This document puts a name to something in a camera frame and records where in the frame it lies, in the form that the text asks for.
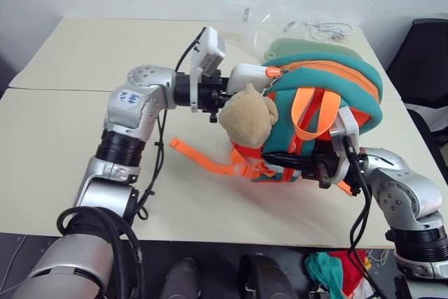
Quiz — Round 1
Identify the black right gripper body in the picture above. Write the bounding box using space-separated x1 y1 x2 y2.
302 141 348 190

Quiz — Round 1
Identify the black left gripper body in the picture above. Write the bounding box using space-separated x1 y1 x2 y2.
197 69 232 123

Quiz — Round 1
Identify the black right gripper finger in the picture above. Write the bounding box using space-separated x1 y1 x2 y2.
262 152 318 165
276 161 317 173

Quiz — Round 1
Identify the orange and teal backpack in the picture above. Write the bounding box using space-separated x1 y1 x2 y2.
169 51 384 195

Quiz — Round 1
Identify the beige plush toy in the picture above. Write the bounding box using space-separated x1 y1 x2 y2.
218 83 279 148

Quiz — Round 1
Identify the clear plastic bag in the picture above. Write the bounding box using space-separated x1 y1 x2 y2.
219 0 292 66

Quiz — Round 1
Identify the light green foam pad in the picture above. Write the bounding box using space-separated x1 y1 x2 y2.
264 37 362 64

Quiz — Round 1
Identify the teal and red cloth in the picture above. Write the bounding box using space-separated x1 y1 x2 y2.
303 249 372 299

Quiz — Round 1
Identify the black chair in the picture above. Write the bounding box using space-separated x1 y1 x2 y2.
386 16 448 188

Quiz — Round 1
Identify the dark rounded grey shape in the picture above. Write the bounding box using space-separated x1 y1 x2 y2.
163 256 202 299

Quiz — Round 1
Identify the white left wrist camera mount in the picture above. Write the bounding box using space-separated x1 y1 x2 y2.
188 26 228 113

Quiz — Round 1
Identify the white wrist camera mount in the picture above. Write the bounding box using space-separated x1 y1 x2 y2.
188 26 228 113
328 106 361 184

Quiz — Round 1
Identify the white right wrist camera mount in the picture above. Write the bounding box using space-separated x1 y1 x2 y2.
328 106 361 184

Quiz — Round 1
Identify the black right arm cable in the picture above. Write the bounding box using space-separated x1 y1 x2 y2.
342 134 388 299

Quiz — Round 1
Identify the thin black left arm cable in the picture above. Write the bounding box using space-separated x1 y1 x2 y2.
136 26 208 222

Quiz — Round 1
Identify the thin white cable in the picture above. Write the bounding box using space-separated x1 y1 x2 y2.
365 247 397 265

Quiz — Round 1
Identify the white coiled cord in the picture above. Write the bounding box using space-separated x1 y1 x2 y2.
301 20 354 43

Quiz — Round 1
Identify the thick black left arm hose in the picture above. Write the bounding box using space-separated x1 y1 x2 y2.
57 207 146 299

